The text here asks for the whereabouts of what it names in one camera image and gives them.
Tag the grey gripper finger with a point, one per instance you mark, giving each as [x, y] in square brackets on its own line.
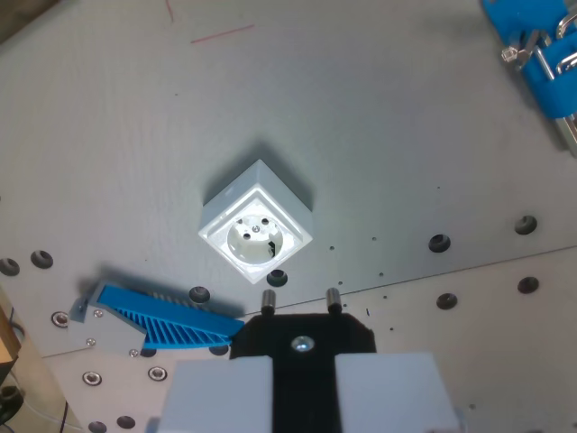
[216, 397]
[387, 392]

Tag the black two-pin power plug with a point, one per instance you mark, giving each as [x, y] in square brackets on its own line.
[306, 374]

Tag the silver hex socket bolt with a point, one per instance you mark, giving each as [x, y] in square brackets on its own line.
[157, 373]
[60, 319]
[92, 378]

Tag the brown wooden box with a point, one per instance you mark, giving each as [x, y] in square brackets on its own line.
[6, 334]

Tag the blue plastic fixture block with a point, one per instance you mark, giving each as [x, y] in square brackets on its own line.
[552, 90]

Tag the silver metal latch hook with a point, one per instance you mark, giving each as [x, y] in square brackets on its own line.
[567, 61]

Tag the blue finned wedge, grey mount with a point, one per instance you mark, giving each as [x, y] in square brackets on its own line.
[176, 327]

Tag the white wall socket box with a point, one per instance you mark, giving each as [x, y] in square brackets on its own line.
[257, 243]

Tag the grey metal base plate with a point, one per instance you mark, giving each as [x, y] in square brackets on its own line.
[570, 135]

